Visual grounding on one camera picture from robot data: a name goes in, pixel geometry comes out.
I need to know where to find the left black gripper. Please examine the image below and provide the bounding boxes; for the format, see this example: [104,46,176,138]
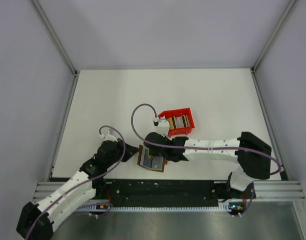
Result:
[105,138,140,168]

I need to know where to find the brown leather card holder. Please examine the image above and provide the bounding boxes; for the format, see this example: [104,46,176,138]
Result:
[137,145,168,173]

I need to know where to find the grey card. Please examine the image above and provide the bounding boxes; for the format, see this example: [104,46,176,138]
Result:
[151,156,164,170]

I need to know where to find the red plastic card bin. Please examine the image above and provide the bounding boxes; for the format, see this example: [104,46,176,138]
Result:
[158,108,195,138]

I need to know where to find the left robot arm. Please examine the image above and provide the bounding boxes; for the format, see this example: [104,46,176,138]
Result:
[16,139,139,240]

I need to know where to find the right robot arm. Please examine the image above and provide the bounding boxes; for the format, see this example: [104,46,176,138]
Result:
[144,132,272,198]

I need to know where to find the stack of cards in bin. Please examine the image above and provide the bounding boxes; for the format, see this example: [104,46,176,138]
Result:
[166,115,190,130]

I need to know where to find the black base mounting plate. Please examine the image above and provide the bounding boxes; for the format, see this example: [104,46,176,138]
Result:
[94,179,252,207]

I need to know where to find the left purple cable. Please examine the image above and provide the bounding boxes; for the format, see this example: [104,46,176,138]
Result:
[24,125,126,240]

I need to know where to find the purple cable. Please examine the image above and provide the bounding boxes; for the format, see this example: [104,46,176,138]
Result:
[24,125,126,240]
[131,103,282,218]

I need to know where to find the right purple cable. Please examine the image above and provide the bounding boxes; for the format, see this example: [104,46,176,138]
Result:
[131,103,282,218]

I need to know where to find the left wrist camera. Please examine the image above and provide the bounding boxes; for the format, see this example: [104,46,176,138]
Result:
[99,130,117,142]

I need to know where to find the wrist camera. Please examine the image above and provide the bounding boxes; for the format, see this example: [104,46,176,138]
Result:
[99,130,117,142]
[153,117,170,137]

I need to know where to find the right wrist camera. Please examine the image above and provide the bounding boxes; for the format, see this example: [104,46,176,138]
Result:
[153,117,170,137]

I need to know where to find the white slotted cable duct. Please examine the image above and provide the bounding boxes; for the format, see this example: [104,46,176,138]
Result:
[76,202,244,213]

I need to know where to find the aluminium frame front rail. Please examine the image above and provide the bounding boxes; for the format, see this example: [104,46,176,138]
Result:
[33,180,306,202]

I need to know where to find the aluminium frame left post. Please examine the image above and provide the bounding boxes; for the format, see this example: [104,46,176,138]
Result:
[30,0,78,76]

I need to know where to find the aluminium frame post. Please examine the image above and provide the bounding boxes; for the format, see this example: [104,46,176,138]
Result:
[30,0,78,76]
[251,0,300,72]

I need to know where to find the aluminium frame right post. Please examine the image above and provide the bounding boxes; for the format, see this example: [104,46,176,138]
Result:
[251,0,300,72]

